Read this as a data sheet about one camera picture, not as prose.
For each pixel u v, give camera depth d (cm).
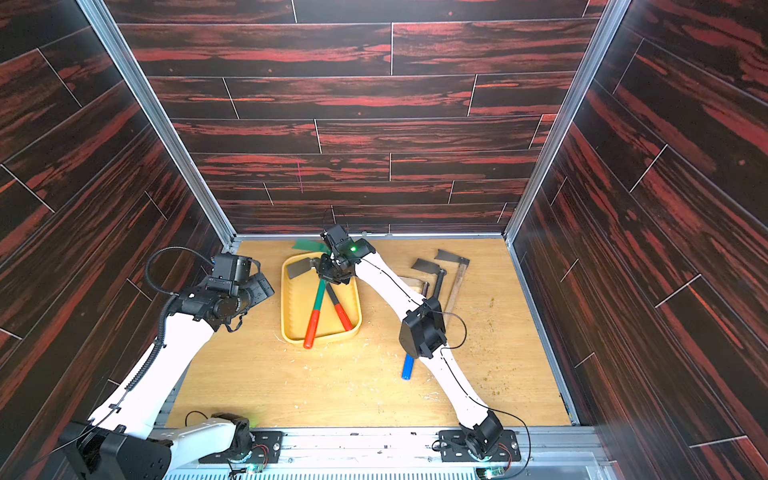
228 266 57
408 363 86
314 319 83
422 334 61
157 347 45
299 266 106
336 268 80
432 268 111
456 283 104
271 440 75
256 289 69
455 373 64
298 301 102
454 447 73
